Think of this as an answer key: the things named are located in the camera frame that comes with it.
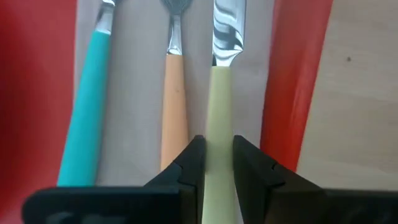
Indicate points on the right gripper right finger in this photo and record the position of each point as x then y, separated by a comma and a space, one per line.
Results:
295, 205

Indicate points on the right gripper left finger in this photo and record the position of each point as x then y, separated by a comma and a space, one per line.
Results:
109, 205

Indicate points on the beige cloth napkin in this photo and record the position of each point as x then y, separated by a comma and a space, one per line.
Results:
136, 93

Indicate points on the red plastic tray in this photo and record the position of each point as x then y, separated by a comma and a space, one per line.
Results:
31, 93

